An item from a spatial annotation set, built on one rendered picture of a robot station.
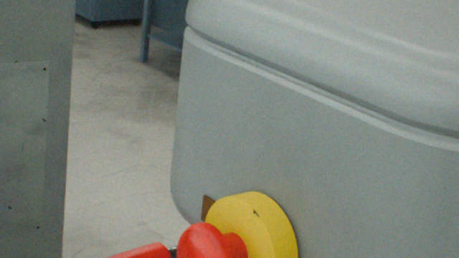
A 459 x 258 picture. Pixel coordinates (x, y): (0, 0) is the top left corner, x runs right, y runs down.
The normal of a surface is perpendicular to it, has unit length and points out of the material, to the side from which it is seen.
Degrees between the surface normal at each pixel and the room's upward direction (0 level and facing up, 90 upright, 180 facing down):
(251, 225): 90
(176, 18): 90
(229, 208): 90
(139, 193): 0
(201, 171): 90
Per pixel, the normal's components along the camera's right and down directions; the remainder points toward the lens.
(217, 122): -0.77, 0.13
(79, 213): 0.11, -0.94
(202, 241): -0.47, -0.33
